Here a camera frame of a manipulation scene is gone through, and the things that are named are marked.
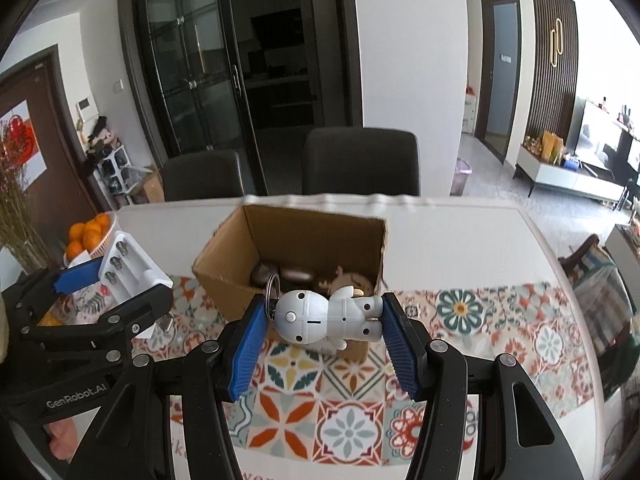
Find white battery charger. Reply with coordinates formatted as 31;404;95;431
99;231;172;339

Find silver oval earbud case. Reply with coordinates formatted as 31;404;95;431
280;266;314;283

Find white robot figure keychain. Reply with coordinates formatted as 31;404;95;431
265;273;383;351

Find pink round night light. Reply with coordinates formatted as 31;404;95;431
316;266;374;296

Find black round cable adapter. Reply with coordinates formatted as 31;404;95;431
250;261;278;289

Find person's left hand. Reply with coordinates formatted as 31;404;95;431
48;418;79;462

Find white basket of oranges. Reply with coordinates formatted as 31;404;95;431
63;211;119;266

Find glass vase with red flowers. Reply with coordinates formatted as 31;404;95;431
1;120;49;273

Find white shoe rack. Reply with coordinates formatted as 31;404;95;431
96;145;134;205

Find brown entrance door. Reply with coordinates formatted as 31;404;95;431
1;47;101;257

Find left black dining chair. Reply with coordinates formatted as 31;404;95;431
160;150;245;202

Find black dining chair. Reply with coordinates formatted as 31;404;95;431
160;150;245;202
302;127;421;196

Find patterned tile table runner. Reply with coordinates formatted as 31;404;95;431
124;274;599;467

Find wooden chair with plaid cushion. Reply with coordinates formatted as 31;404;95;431
559;234;639;399

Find white coffee table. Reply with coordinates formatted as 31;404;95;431
604;224;639;278

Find brown cardboard box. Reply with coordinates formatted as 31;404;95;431
191;204;388;363

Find white tv cabinet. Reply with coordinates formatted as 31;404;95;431
514;145;634;204

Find black glass sliding door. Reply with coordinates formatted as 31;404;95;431
117;0;362;195

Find right black dining chair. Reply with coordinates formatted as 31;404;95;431
302;127;421;196

